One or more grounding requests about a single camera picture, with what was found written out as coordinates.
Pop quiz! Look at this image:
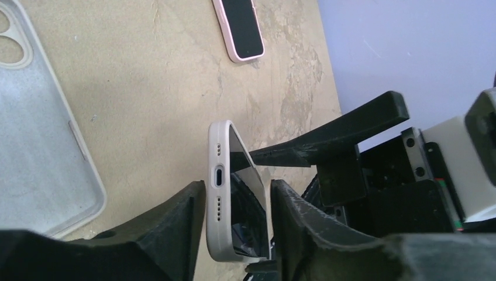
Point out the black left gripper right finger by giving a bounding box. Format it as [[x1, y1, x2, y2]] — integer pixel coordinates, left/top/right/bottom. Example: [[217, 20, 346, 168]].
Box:
[[270, 180, 495, 280]]

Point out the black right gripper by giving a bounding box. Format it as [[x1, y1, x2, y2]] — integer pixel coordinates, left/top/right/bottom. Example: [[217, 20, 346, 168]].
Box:
[[250, 91, 464, 237]]

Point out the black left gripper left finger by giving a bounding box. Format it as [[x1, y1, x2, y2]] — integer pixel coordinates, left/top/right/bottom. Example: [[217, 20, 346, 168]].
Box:
[[1, 181, 206, 280]]

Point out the phone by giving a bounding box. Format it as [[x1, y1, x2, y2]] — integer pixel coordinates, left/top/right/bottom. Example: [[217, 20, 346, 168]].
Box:
[[212, 0, 265, 63], [206, 120, 271, 263]]

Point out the white phone case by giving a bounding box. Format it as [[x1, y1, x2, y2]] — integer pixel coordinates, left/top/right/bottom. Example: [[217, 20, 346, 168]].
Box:
[[1, 1, 107, 239]]

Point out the phone in pink case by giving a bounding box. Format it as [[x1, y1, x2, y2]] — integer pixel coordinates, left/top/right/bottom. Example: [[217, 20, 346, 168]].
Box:
[[212, 0, 265, 63]]

